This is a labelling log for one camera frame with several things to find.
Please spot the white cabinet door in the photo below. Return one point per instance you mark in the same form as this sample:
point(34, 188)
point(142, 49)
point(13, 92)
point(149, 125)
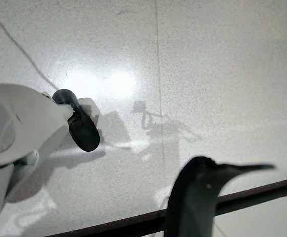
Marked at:
point(269, 219)

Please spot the white robot leg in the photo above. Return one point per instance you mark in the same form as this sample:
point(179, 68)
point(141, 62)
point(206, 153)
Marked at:
point(22, 128)

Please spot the black cabinet toe kick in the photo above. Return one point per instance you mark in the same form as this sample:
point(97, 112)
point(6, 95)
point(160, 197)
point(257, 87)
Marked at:
point(257, 193)

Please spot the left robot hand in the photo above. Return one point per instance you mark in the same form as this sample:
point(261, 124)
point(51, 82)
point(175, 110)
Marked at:
point(190, 202)

